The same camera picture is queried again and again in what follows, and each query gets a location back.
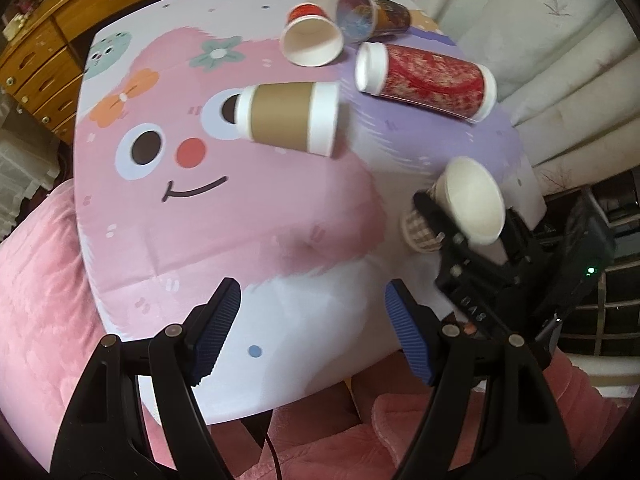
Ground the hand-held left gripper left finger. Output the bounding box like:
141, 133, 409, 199
50, 276, 242, 480

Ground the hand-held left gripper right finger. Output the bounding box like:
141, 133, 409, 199
384, 279, 594, 480

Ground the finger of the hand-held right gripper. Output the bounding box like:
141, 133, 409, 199
501, 206, 545, 272
411, 190, 482, 281

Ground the beige checked paper cup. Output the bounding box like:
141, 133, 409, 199
400, 156, 506, 255

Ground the tall red patterned cup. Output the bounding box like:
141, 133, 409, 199
354, 42, 497, 124

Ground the brown sleeve white cup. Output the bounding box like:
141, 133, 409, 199
233, 81, 340, 158

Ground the dark patterned paper cup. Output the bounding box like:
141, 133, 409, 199
334, 0, 412, 45

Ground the small red paper cup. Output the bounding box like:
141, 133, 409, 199
279, 2, 345, 68

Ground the pink cartoon face tablecloth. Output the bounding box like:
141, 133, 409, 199
72, 0, 549, 429

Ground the white curtain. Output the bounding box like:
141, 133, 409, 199
390, 0, 640, 197

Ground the white lace cloth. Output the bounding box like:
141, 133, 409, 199
0, 97, 76, 243

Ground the wooden dresser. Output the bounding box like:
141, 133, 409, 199
0, 0, 307, 147

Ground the black cable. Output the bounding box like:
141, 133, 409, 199
239, 412, 282, 480

